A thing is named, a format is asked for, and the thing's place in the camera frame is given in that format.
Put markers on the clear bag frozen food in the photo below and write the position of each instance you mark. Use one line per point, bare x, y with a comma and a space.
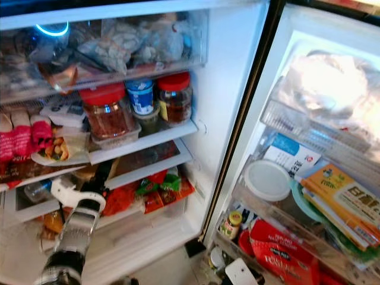
166, 38
116, 44

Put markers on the small red lid jar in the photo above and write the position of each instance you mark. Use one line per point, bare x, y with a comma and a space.
175, 98

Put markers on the brown printed package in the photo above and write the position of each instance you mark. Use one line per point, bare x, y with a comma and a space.
21, 169

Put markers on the yellow printed box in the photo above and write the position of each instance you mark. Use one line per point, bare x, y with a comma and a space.
341, 196

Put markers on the black glass fridge door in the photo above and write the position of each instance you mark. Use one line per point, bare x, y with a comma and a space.
249, 119

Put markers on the red green snack packet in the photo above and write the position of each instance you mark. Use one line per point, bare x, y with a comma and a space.
157, 181

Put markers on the clear door bin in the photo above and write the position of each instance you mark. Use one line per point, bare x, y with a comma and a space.
291, 119

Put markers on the white plastic bag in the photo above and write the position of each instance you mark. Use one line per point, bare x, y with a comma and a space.
332, 89

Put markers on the large red lid jar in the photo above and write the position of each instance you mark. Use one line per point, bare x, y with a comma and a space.
107, 113

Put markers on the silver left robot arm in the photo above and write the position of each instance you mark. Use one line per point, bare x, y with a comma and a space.
74, 243

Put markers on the red printed bag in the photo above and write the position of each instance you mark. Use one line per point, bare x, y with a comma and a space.
282, 255

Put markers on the clear fridge drawer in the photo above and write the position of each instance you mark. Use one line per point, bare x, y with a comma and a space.
199, 38

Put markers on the white box dark print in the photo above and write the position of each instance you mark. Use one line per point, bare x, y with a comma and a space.
62, 111

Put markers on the blue white carton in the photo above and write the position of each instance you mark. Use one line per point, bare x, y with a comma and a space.
291, 153

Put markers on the pink wrapped package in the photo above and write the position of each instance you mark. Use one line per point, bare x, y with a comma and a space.
42, 132
6, 139
24, 136

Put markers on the blue white yogurt cup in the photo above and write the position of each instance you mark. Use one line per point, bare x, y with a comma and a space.
140, 98

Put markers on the clear plastic food box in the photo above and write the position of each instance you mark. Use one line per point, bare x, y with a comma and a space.
119, 140

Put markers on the yellow lid small jar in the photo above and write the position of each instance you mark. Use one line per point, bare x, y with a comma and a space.
230, 225

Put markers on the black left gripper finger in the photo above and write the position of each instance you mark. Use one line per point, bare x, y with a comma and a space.
104, 167

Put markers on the small glass jar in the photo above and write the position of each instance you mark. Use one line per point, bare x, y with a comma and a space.
147, 121

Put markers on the white plate wrapped food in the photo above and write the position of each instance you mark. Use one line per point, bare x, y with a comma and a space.
59, 148

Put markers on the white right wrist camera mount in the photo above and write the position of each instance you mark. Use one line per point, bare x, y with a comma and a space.
241, 273

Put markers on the white fridge shelf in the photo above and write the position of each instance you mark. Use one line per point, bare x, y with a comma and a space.
154, 135
154, 165

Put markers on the orange snack packet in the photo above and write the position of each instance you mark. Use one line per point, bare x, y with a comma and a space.
154, 202

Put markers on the teal plate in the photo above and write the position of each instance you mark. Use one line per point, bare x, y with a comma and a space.
300, 205

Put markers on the white round lid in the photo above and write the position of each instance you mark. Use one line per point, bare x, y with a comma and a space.
267, 180

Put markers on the black glass freezer door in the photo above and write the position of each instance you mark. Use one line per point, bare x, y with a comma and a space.
95, 5

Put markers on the clear water bottle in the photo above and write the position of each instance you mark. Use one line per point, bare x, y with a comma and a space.
40, 190

